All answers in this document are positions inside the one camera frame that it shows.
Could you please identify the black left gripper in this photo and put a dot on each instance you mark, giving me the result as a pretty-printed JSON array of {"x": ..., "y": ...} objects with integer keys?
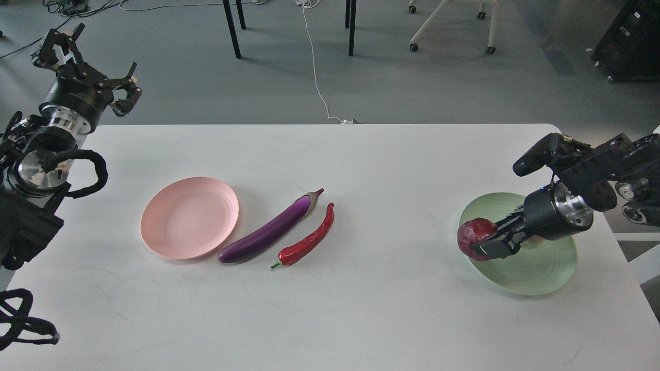
[{"x": 76, "y": 89}]

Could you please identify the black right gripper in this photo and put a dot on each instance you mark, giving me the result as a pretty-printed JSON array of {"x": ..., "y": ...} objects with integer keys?
[{"x": 551, "y": 212}]

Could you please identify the red pomegranate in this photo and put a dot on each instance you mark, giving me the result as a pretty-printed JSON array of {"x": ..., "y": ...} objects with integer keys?
[{"x": 472, "y": 232}]

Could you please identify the red chili pepper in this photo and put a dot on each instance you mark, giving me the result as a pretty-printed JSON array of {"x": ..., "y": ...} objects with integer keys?
[{"x": 292, "y": 254}]

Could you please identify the purple eggplant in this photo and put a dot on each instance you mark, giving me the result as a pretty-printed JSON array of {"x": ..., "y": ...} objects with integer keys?
[{"x": 258, "y": 241}]

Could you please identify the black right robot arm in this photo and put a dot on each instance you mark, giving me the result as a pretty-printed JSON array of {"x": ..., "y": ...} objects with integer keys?
[{"x": 585, "y": 180}]

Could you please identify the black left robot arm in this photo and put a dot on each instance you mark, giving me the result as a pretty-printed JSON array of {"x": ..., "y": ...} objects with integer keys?
[{"x": 43, "y": 159}]

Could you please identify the green plate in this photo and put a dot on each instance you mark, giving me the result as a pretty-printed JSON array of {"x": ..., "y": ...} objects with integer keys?
[{"x": 532, "y": 272}]

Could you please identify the pink plate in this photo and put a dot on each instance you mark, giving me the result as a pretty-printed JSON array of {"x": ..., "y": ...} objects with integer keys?
[{"x": 189, "y": 218}]

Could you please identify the black equipment case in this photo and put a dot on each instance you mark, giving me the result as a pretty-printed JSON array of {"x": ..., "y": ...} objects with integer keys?
[{"x": 629, "y": 49}]

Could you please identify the black table legs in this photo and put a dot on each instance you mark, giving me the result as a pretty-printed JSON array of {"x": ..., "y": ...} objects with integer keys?
[{"x": 349, "y": 22}]

